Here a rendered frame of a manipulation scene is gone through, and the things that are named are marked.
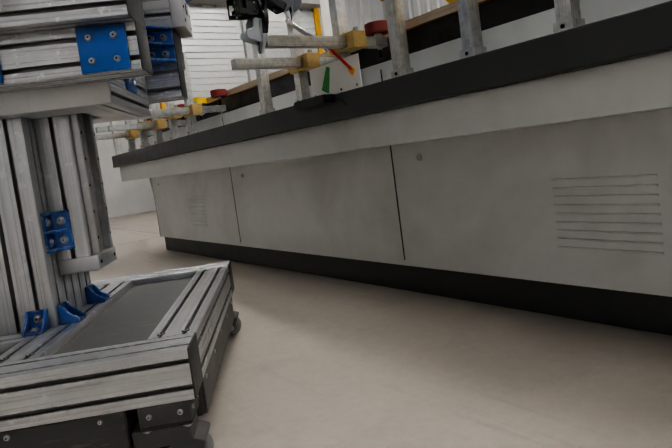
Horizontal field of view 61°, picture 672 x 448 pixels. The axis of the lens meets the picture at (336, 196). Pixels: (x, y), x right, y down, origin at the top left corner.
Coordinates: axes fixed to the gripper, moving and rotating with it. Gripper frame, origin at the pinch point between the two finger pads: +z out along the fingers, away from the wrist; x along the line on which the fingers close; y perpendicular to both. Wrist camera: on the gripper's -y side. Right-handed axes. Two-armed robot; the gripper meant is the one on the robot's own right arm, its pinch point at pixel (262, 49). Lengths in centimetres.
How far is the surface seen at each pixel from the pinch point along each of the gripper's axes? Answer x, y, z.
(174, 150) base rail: -147, -26, 18
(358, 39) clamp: 5.0, -29.8, -1.7
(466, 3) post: 47, -29, 0
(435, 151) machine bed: 11, -50, 34
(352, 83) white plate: 1.8, -28.0, 10.6
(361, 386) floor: 37, 9, 83
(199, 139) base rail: -114, -26, 16
